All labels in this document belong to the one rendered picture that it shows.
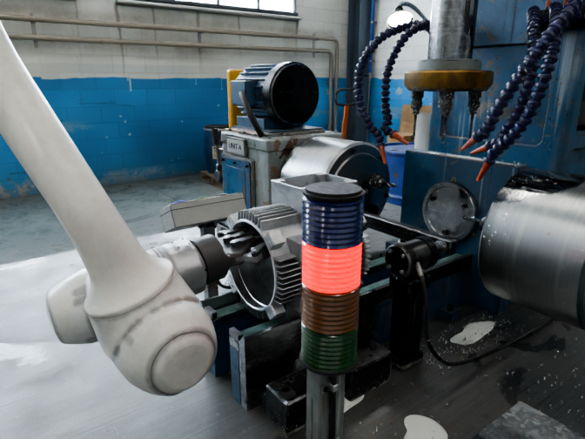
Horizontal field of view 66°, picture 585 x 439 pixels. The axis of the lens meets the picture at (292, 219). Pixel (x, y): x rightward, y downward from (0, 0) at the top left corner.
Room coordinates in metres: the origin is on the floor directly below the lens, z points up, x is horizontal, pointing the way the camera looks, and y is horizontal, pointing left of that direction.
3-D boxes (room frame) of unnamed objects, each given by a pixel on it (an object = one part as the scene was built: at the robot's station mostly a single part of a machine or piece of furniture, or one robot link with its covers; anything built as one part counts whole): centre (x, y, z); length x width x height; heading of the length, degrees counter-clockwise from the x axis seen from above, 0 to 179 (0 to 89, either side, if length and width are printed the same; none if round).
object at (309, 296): (0.42, -0.04, 1.10); 0.06 x 0.06 x 0.04
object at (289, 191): (0.80, -0.04, 1.11); 0.12 x 0.11 x 0.07; 126
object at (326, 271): (0.42, -0.04, 1.14); 0.06 x 0.06 x 0.04
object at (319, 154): (1.27, -0.09, 1.04); 0.37 x 0.25 x 0.25; 36
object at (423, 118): (3.06, -0.91, 0.99); 0.24 x 0.22 x 0.24; 36
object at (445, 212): (1.04, -0.37, 1.02); 0.15 x 0.02 x 0.15; 36
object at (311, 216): (0.42, -0.04, 1.19); 0.06 x 0.06 x 0.04
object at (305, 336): (0.42, -0.04, 1.05); 0.06 x 0.06 x 0.04
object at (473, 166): (1.08, -0.42, 0.97); 0.30 x 0.11 x 0.34; 36
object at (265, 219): (0.77, -0.01, 1.02); 0.20 x 0.19 x 0.19; 126
